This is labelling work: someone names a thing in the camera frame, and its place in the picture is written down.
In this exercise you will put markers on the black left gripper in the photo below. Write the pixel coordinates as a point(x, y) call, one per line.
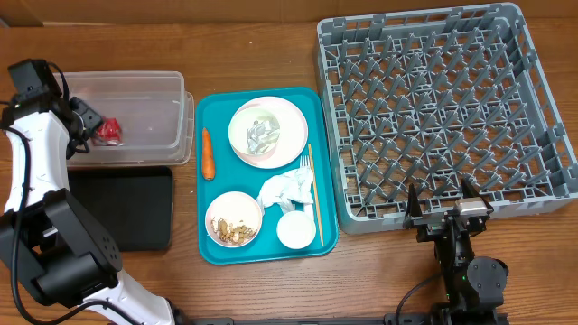
point(93, 119)

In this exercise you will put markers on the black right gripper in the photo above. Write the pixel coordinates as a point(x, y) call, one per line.
point(433, 225)

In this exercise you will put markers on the red wrapper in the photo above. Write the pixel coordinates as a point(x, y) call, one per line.
point(109, 134)

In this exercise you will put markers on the orange carrot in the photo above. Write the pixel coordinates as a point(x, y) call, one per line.
point(208, 167)

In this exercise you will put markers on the white napkin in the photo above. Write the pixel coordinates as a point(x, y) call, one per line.
point(286, 189)

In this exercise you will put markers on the foil wrapper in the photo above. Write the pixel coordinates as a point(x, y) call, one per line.
point(262, 135)

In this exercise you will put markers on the pink bowl with food scraps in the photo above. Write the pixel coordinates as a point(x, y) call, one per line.
point(233, 219)

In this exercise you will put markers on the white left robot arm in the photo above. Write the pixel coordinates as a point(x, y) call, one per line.
point(54, 248)

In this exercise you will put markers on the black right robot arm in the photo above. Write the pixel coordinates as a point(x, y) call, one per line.
point(474, 285)

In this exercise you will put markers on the clear plastic waste bin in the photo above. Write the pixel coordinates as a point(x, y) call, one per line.
point(154, 111)

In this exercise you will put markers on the grey dishwasher rack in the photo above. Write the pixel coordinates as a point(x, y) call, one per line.
point(420, 101)

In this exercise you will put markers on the black tray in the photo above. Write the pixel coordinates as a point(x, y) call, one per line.
point(134, 204)

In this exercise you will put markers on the white plastic fork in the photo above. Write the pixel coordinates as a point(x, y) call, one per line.
point(307, 207)

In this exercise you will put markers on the wooden chopstick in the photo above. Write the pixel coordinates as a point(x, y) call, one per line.
point(316, 195)

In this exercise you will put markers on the small white cup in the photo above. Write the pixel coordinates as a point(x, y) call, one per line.
point(295, 230)

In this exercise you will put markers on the large pink plate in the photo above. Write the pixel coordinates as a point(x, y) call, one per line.
point(293, 136)

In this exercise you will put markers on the teal serving tray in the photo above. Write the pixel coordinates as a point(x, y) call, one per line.
point(214, 113)

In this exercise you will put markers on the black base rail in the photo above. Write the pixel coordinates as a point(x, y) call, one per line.
point(388, 319)

